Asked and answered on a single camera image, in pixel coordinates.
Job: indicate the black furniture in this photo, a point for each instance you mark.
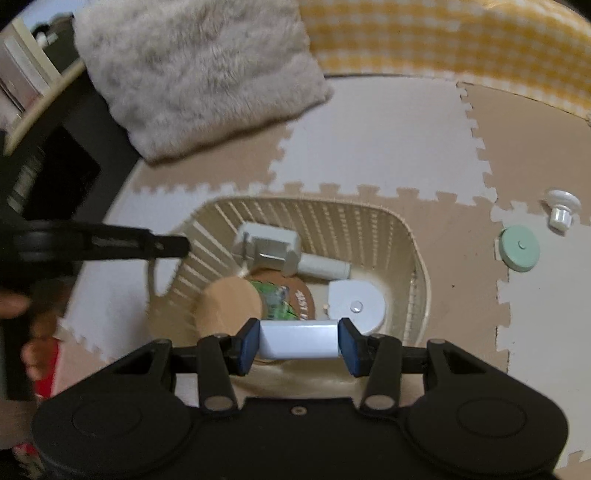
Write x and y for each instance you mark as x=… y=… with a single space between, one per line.
x=69 y=157

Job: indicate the grey fluffy cushion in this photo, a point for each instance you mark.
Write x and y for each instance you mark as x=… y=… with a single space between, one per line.
x=198 y=74

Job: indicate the round wooden lid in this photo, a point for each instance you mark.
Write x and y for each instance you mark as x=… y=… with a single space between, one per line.
x=226 y=300

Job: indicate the pale shelf unit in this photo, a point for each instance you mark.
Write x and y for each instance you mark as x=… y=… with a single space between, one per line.
x=23 y=74

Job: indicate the beige and white foam mat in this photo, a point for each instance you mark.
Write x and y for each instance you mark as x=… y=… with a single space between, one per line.
x=378 y=138

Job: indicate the round coaster with green print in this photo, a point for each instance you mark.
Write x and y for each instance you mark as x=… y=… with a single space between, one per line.
x=304 y=295

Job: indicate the white suction knob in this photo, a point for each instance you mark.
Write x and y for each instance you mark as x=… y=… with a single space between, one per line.
x=561 y=203

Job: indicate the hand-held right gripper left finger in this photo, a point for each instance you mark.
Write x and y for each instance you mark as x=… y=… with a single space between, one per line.
x=249 y=344

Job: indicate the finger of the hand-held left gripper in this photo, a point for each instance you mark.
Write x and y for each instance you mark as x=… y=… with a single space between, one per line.
x=134 y=242

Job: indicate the cream perforated plastic basket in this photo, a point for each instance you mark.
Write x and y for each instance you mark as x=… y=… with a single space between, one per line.
x=369 y=240

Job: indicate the mint green round tape measure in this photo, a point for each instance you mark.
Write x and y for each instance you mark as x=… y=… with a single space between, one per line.
x=519 y=247

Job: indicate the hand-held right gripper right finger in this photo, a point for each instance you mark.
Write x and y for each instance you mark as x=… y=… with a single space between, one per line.
x=348 y=344

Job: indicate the red clothing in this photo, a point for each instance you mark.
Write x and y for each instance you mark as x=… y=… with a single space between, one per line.
x=48 y=386

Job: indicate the white usb charger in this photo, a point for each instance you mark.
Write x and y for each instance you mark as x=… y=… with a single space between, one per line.
x=300 y=340

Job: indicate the white oval plastic plate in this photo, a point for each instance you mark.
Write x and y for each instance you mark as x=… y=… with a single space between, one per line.
x=355 y=295

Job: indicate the yellow checkered cloth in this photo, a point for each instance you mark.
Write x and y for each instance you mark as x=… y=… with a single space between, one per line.
x=452 y=41

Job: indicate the person's left hand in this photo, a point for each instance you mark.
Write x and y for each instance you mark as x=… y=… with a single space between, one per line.
x=14 y=305

